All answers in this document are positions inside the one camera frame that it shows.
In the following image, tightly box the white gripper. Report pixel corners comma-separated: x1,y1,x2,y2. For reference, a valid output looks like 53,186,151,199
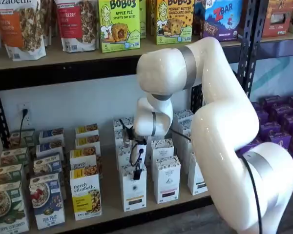
130,143,147,181

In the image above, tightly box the white tea box pink strip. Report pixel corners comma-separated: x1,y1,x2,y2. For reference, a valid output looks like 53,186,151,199
153,155,181,205
150,138,175,182

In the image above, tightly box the white tea box green strip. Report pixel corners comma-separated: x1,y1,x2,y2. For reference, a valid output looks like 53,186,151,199
172,109,195,122
187,152,208,196
174,131,195,169
177,119,195,135

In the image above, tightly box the yellow white granola box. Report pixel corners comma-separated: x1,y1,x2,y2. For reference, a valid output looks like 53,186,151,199
74,135,101,151
74,123,100,138
69,147,102,173
69,167,103,222

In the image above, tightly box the blue cereal box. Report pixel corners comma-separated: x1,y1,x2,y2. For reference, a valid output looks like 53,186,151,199
38,127,64,145
33,153,63,176
36,139,65,158
29,172,66,230

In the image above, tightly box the green cereal box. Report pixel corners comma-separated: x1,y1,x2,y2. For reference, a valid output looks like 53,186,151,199
0,147,30,169
9,128,37,150
0,180,30,234
0,163,25,186

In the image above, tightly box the black metal shelf unit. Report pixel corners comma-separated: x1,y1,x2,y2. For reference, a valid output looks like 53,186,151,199
246,0,293,176
0,0,252,234

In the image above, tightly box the green Bobo's apple pie box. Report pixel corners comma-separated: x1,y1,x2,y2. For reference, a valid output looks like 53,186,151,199
98,0,142,53
139,0,147,39

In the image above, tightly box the yellow Bobo's peanut butter box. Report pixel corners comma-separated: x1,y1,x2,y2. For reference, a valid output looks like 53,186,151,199
146,0,195,46

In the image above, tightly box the blue ZBar box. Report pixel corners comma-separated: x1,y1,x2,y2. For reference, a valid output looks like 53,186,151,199
194,0,244,42

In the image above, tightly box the orange brown snack box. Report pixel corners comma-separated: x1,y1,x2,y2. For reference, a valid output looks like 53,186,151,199
261,0,293,38

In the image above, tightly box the granola bag red label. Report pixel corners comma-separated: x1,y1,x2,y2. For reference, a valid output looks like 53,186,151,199
54,0,99,53

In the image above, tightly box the white granola bag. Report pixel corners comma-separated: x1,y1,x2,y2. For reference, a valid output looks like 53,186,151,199
40,0,53,47

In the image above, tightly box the granola bag orange label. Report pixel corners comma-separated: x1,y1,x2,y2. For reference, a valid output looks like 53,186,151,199
0,0,47,61

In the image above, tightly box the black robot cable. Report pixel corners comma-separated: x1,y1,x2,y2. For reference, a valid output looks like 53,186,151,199
118,118,263,234

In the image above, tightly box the black power plug cord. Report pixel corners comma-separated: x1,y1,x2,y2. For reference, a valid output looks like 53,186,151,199
19,108,29,143

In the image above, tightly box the white wall outlet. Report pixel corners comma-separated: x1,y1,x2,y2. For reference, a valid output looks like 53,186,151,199
17,102,31,126

